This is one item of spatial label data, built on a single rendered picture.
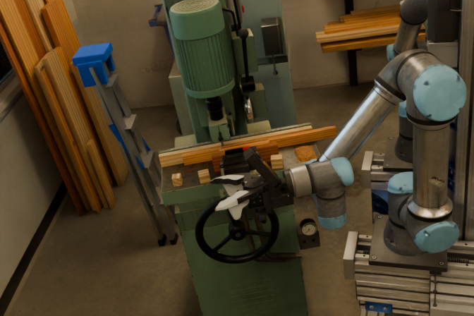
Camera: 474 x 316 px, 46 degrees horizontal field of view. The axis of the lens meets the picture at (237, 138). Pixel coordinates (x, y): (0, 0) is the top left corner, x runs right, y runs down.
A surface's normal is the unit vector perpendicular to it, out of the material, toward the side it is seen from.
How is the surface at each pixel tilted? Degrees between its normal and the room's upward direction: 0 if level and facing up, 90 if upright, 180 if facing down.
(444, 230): 98
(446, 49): 90
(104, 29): 90
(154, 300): 0
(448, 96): 82
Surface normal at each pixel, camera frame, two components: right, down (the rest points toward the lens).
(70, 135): 0.98, -0.15
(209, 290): 0.10, 0.49
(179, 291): -0.16, -0.85
